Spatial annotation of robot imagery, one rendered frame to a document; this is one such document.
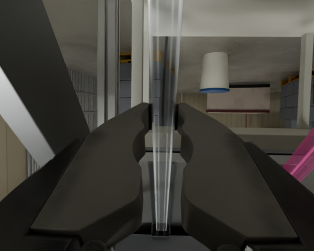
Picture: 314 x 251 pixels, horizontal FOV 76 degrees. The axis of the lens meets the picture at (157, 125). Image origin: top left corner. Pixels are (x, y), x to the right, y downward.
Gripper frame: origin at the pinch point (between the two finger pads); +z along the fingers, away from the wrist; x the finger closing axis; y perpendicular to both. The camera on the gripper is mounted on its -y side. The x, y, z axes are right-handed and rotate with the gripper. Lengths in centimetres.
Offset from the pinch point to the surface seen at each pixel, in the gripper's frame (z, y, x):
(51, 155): 0.9, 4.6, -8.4
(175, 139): 34.4, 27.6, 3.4
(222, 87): 276, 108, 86
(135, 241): 3.9, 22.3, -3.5
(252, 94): 551, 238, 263
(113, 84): 29.3, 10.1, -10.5
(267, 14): 66, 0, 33
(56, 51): 5.0, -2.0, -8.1
